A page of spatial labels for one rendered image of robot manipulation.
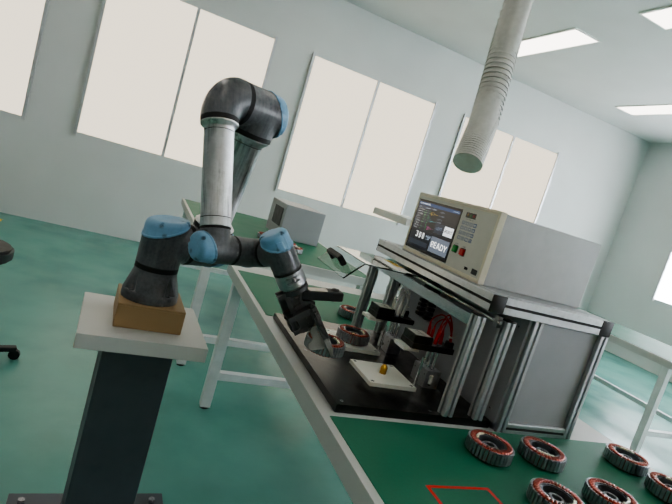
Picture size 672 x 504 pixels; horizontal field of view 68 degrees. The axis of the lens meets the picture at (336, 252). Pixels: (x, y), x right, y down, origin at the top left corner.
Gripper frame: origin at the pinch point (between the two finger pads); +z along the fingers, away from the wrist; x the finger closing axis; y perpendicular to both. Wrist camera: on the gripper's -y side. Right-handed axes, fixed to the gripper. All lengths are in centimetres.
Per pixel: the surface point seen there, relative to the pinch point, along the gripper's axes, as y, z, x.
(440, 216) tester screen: -52, -13, -17
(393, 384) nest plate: -12.3, 16.3, 7.3
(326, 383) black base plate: 5.0, 4.5, 9.5
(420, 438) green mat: -8.4, 17.1, 28.8
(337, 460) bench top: 11.9, 5.2, 35.1
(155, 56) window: -15, -127, -472
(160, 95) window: -4, -90, -472
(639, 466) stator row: -60, 53, 39
